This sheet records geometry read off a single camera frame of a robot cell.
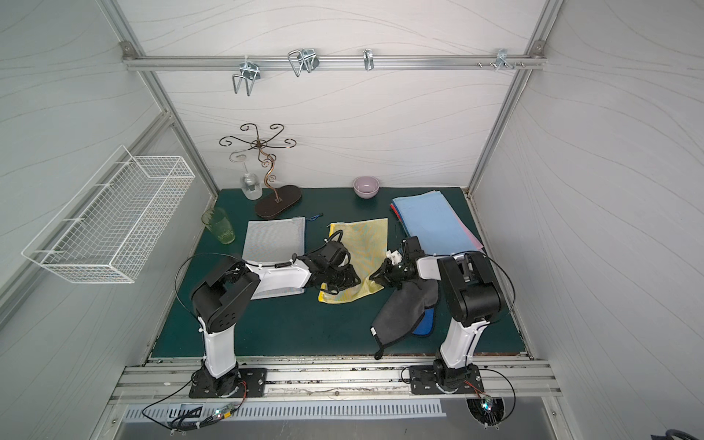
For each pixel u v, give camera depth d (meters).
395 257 0.93
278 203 1.15
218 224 0.95
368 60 0.79
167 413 0.70
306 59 0.77
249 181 0.92
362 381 0.75
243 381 0.73
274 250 1.12
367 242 1.01
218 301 0.49
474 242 1.05
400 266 0.84
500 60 0.77
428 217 1.10
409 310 0.85
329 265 0.75
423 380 0.73
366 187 1.19
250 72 0.78
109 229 0.68
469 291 0.50
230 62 0.78
